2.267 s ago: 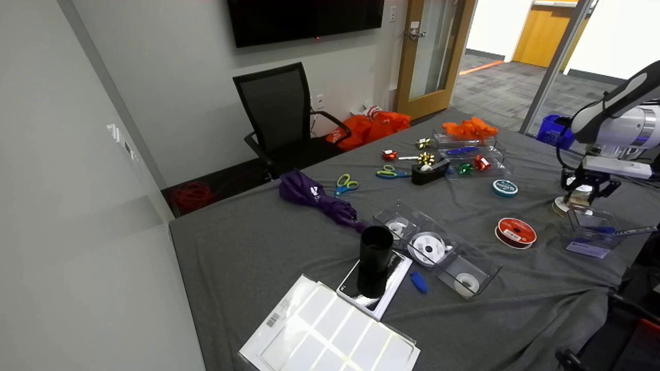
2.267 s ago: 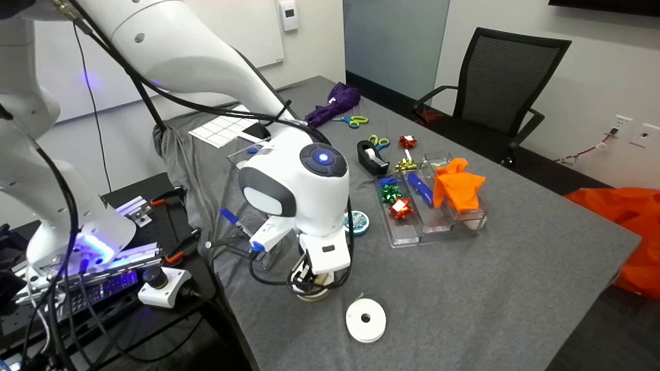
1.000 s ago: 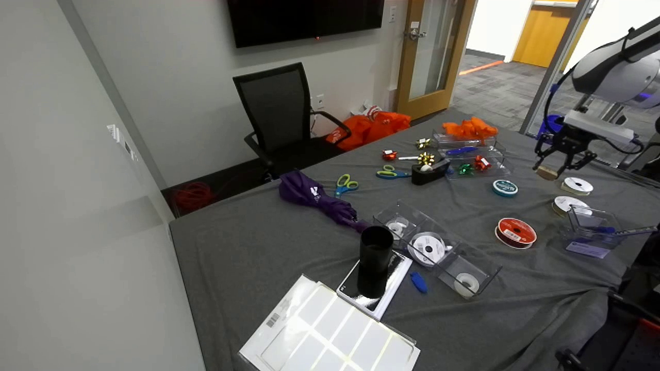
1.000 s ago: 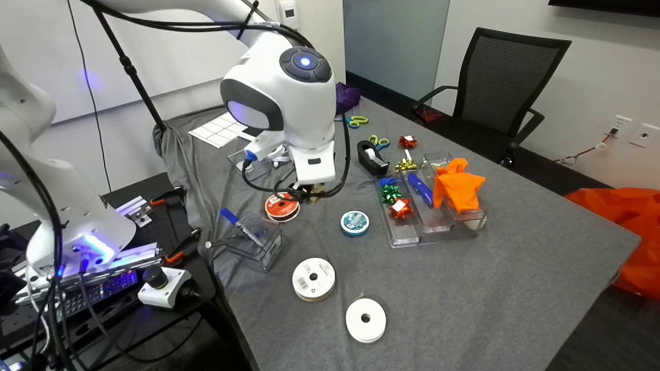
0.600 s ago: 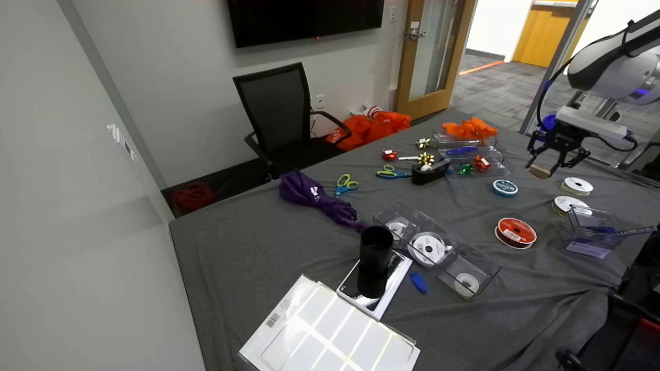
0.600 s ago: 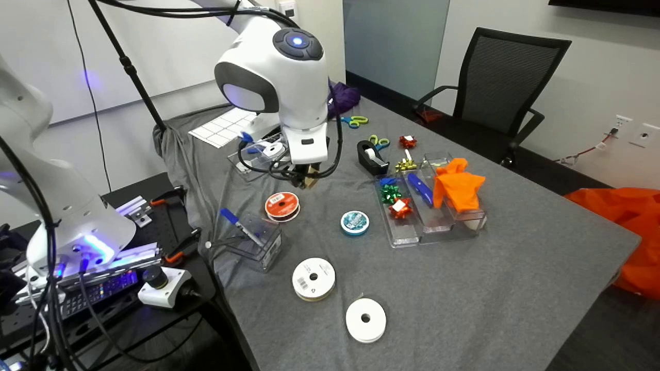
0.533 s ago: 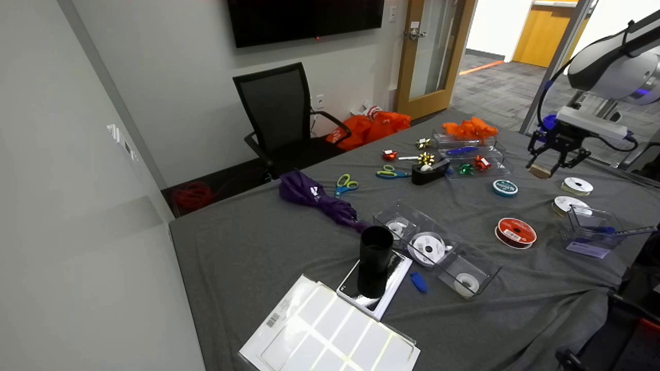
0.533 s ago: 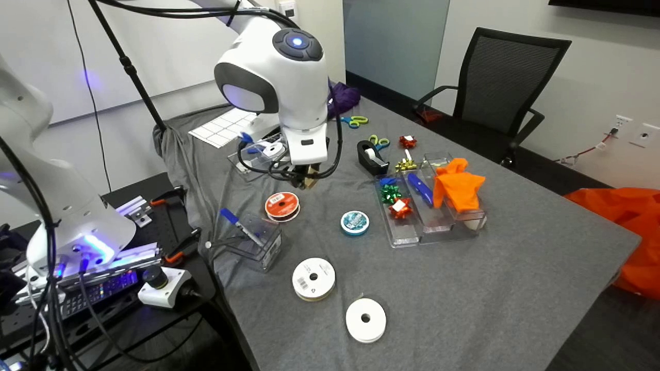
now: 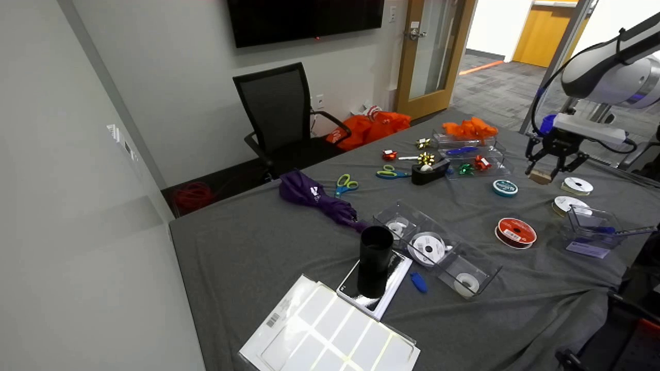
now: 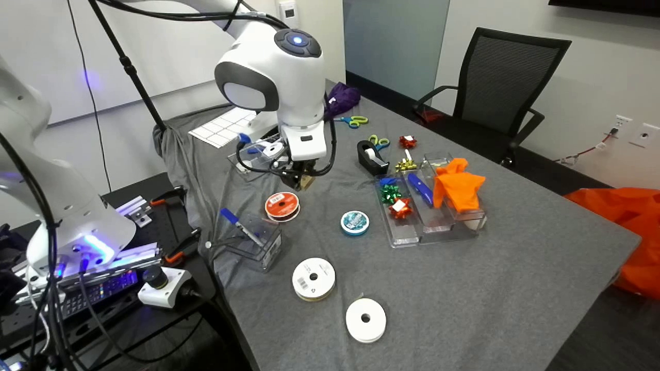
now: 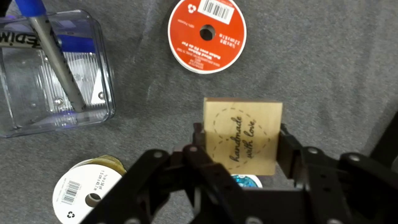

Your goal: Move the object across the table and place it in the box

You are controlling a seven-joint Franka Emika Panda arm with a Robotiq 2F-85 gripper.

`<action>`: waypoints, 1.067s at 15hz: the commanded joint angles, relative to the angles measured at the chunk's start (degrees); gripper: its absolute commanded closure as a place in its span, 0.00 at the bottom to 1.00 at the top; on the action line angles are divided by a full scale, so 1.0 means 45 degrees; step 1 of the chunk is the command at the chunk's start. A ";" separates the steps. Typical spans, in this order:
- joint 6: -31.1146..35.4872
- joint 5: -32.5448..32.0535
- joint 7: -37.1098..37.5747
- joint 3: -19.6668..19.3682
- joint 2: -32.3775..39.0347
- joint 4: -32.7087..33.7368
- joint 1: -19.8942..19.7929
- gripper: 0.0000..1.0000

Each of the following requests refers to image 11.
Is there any white spool gold ribbon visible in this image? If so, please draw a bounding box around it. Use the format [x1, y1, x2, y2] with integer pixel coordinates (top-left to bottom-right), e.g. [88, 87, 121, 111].
[51, 154, 128, 224]

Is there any grey barrel pen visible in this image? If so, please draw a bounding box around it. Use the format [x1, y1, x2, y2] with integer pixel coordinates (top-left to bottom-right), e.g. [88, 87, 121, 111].
[7, 0, 89, 112]

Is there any clear plastic pen box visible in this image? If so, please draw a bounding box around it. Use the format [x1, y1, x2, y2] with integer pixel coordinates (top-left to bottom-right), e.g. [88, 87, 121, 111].
[0, 9, 116, 140]

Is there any teal ribbon spool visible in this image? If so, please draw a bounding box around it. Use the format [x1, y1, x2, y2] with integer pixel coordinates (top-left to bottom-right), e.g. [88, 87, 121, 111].
[230, 173, 264, 191]

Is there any blue clear barrel pen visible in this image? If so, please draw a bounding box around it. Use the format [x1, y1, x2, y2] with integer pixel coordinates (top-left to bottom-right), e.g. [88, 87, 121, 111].
[0, 29, 101, 55]

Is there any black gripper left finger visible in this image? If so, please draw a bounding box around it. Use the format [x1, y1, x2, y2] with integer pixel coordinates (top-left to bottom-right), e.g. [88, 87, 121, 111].
[82, 123, 246, 224]

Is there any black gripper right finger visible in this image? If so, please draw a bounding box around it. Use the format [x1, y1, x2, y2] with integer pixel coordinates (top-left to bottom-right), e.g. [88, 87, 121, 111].
[276, 123, 398, 224]

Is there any grey table cloth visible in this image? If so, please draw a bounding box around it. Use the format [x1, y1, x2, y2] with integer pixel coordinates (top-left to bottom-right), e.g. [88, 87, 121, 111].
[0, 0, 398, 224]

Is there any red ribbon spool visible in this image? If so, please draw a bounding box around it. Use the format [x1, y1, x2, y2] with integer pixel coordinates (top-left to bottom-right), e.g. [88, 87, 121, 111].
[167, 0, 249, 76]

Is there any wooden stamp block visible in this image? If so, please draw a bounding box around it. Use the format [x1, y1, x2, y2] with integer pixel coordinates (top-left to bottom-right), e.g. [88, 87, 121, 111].
[201, 97, 285, 178]

